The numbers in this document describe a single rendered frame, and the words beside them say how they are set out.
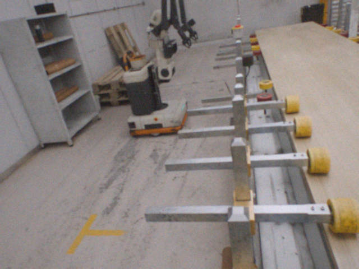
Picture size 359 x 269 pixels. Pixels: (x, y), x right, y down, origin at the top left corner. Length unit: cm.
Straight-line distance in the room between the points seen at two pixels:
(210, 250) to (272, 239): 87
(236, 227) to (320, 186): 50
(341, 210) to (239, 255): 31
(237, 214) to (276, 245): 68
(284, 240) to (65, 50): 395
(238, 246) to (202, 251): 147
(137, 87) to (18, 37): 138
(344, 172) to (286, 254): 34
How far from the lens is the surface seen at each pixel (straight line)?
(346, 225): 79
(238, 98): 92
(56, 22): 453
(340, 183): 99
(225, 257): 185
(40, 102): 390
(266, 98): 166
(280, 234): 120
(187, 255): 200
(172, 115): 339
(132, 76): 339
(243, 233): 52
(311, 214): 78
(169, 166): 101
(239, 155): 71
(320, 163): 98
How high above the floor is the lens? 147
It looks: 25 degrees down
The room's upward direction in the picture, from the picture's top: 11 degrees counter-clockwise
